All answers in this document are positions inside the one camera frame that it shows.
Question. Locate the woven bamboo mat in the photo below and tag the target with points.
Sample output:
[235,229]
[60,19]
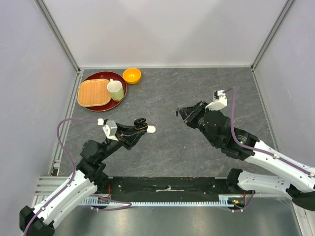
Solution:
[93,93]

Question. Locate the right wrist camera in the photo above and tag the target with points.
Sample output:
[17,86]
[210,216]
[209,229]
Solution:
[219,101]

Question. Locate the pale green cup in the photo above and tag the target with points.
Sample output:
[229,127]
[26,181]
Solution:
[115,88]

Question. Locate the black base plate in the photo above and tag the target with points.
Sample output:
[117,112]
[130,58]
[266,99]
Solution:
[212,185]

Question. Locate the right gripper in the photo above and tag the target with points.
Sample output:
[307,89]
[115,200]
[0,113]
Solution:
[186,112]

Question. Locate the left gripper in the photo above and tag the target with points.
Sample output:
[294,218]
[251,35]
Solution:
[128,135]

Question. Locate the orange bowl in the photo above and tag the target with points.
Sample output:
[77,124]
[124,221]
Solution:
[132,75]

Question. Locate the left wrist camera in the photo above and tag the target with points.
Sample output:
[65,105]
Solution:
[110,128]

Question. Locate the slotted cable duct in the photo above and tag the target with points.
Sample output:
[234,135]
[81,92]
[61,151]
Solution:
[163,199]

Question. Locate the white earbud charging case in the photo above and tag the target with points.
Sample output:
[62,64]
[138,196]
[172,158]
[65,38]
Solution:
[151,129]

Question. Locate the black earbud charging case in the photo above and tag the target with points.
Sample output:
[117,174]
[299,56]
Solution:
[140,124]

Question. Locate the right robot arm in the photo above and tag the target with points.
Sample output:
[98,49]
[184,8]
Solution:
[292,179]

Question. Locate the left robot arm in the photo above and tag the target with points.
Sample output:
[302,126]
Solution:
[86,179]

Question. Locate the red round tray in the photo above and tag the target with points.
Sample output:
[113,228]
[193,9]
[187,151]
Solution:
[107,75]

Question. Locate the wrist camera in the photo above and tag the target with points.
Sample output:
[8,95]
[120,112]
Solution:
[110,128]
[219,101]

